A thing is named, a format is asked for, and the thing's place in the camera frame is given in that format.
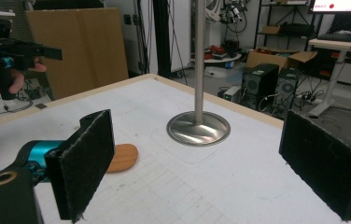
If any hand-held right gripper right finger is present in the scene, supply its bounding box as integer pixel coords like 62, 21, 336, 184
278, 109, 351, 222

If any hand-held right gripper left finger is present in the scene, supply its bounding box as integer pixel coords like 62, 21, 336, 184
44, 108, 116, 224

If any wooden spatula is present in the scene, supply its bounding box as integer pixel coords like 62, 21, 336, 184
105, 143, 140, 174

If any large cardboard sheet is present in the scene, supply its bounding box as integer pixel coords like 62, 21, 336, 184
25, 7, 130, 101

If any black computer tower green label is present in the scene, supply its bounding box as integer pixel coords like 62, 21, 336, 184
241, 63, 280, 110

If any white grid mat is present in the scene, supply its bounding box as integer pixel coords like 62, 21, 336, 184
0, 77, 351, 224

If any small white electronic box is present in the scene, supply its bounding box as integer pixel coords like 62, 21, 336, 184
222, 85, 242, 103

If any white desk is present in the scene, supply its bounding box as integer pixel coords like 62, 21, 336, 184
306, 37, 351, 119

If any open cardboard box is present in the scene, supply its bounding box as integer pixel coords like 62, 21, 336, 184
246, 47, 318, 72

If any silver metal stand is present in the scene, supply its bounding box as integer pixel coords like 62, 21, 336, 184
165, 0, 232, 147

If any black keyboard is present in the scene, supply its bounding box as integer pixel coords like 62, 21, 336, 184
316, 31, 351, 44

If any black shelf rack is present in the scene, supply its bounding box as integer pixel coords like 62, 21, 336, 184
253, 0, 325, 52

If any round white table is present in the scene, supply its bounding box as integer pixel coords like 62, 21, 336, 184
191, 53, 243, 65

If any computer monitor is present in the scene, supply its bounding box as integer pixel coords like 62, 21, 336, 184
308, 0, 351, 15

